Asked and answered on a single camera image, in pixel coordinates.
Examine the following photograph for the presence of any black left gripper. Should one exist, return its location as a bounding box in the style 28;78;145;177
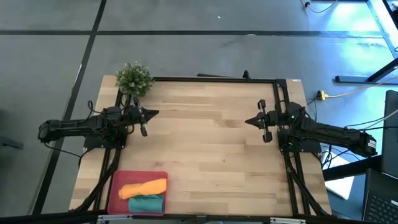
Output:
122;95;160;138

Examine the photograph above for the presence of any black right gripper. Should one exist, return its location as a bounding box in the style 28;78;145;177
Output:
244;98;281;144

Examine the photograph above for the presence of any orange microfiber towel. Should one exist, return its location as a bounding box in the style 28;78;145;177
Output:
118;177;168;200

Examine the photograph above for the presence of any teal microfiber towel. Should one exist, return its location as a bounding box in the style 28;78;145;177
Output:
127;194;165;214

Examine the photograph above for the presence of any pink plastic basket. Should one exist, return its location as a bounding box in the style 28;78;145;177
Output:
107;170;169;217

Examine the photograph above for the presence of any green potted plant black pot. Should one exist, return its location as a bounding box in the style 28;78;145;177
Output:
114;61;155;98

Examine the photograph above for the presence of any black desk leg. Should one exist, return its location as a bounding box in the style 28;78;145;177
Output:
335;57;398;83

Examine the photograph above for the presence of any black desk crossbar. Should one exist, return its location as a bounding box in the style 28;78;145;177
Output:
323;154;382;182

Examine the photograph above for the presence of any white sheet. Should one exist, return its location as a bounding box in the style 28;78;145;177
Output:
322;151;355;200

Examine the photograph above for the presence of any dark floor object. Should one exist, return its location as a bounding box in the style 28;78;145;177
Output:
0;136;24;149

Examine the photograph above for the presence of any black laptop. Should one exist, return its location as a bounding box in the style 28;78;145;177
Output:
362;90;398;224

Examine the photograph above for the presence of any black aluminium table frame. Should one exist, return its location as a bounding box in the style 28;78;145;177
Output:
70;70;332;218

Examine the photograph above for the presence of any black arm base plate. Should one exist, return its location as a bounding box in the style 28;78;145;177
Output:
277;128;322;153
83;124;129;149

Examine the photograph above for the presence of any yellow extension cord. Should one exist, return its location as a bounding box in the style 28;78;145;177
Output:
316;76;398;101

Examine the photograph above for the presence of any yellow cable with black plug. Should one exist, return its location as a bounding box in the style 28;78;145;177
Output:
300;0;339;14

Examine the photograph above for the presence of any black camera rig frame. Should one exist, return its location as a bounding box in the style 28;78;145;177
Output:
0;210;398;224

